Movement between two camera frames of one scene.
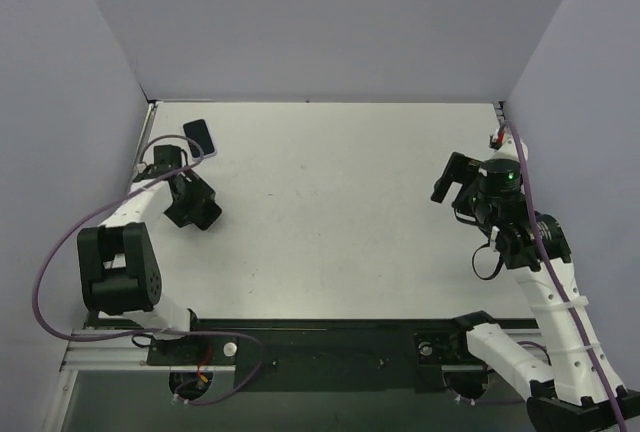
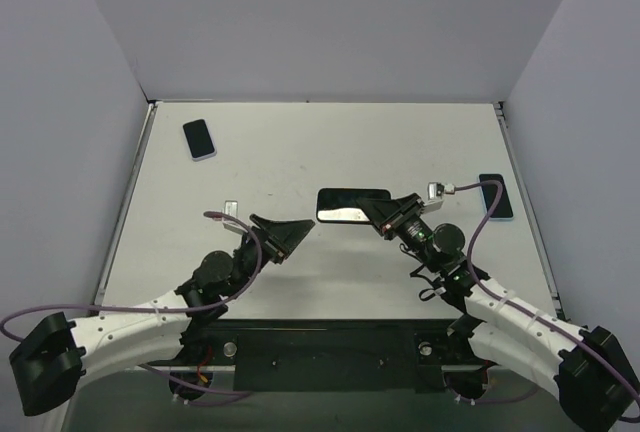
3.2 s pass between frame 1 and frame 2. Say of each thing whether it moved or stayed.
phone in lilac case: stayed
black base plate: stayed
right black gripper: moved
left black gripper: moved
